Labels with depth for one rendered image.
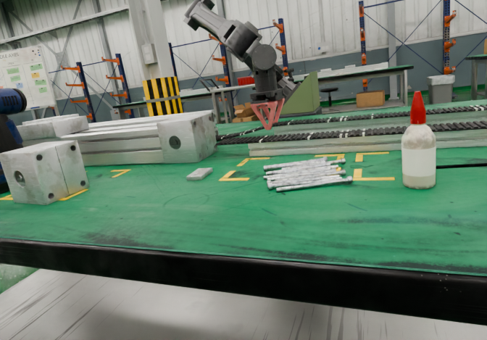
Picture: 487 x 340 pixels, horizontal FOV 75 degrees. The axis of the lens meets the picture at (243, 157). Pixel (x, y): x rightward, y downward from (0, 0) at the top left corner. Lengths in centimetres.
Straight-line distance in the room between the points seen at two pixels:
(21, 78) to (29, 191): 602
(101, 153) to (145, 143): 16
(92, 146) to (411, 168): 72
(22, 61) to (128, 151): 587
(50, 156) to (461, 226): 61
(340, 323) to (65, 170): 83
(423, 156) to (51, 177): 58
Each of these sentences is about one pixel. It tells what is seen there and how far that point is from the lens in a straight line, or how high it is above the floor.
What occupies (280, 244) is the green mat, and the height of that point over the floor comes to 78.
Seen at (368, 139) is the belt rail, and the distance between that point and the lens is 63.
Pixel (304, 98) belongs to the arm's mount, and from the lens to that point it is 129.
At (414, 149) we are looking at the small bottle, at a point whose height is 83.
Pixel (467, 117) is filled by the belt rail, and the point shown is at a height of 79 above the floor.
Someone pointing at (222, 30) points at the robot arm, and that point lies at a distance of 91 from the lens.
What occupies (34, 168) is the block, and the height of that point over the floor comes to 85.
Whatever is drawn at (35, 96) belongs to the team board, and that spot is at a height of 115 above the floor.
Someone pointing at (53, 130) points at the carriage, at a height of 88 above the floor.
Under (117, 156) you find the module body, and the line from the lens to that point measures 84.
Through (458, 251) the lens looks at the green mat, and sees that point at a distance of 33.
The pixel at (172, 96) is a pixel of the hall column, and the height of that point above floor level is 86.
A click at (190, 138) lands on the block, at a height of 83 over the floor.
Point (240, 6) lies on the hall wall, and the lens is 908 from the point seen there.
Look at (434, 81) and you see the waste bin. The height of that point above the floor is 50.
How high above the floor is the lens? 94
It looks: 14 degrees down
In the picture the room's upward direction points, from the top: 8 degrees counter-clockwise
